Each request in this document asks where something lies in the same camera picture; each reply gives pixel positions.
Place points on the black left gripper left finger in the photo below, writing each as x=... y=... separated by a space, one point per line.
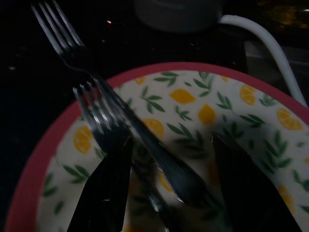
x=103 y=193

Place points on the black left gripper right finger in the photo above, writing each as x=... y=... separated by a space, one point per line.
x=251 y=193

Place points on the short silver fork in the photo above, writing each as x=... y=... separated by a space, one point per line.
x=106 y=123

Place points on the long silver fork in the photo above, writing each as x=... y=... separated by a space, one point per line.
x=144 y=135

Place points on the lemon print plate red rim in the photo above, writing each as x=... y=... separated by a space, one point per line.
x=217 y=108

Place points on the grey round container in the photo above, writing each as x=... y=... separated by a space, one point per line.
x=178 y=14

